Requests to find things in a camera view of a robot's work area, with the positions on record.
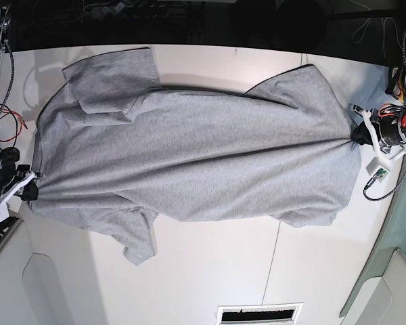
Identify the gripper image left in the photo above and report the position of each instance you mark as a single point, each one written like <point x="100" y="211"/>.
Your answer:
<point x="8" y="159"/>

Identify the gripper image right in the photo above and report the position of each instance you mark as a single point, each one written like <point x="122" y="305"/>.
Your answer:
<point x="390" y="124"/>

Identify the grey t-shirt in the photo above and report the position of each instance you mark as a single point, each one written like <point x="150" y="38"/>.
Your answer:
<point x="116" y="148"/>

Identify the white floor vent grille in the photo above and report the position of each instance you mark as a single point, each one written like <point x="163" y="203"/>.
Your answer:
<point x="259" y="314"/>

